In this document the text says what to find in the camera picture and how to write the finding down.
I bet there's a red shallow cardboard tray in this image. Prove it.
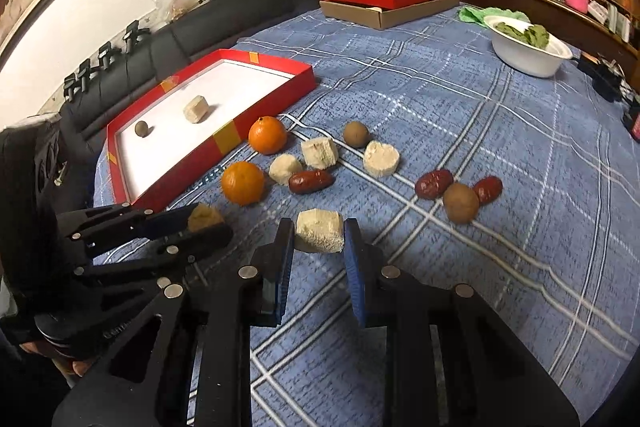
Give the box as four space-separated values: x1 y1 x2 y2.
106 48 317 214

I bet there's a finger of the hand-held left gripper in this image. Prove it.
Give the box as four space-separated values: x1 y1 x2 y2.
57 203 201 255
75 223 235 280

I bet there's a black clamp mount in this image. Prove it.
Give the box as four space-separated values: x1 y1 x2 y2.
123 20 152 54
63 60 94 101
95 42 122 76

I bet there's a brown cardboard box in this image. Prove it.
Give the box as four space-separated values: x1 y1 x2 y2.
319 0 461 31

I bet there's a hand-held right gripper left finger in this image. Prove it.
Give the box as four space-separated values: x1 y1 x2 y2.
50 217 297 427

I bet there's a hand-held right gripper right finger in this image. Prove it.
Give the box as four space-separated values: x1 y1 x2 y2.
342 217 581 427

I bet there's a red date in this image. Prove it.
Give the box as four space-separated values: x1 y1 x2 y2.
473 176 504 206
288 170 335 195
415 169 455 200

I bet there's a green leafy vegetable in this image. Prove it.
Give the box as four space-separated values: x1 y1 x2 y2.
492 22 551 48

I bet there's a browned beige pastry piece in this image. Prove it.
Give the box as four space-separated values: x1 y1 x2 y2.
187 203 225 233

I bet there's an orange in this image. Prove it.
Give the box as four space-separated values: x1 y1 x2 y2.
220 161 266 206
248 116 288 155

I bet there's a green cloth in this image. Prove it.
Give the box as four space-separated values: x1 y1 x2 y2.
458 5 532 26

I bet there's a person's left hand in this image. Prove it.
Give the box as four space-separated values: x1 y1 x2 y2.
20 342 90 379

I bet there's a beige pastry cube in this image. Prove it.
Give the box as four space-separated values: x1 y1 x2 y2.
182 95 209 125

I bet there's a black sofa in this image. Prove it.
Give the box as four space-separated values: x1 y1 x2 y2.
57 0 328 148

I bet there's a white bowl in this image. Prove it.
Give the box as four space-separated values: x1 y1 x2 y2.
483 15 574 78

